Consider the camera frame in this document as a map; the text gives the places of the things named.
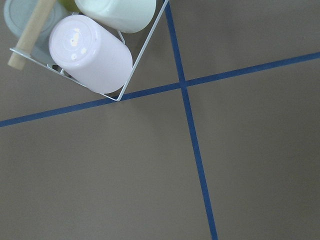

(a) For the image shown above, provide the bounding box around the pink cup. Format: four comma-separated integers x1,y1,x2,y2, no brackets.
48,14,133,95

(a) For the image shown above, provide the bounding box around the white cup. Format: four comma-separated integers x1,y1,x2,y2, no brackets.
75,0,157,34

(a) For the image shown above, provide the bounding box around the yellow cup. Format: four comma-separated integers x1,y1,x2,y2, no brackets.
58,0,81,13

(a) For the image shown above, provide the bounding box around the grey blue cup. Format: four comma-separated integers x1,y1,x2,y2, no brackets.
3,0,69,65

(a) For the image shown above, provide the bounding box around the white wire cup rack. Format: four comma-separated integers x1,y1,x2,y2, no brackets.
10,0,169,102

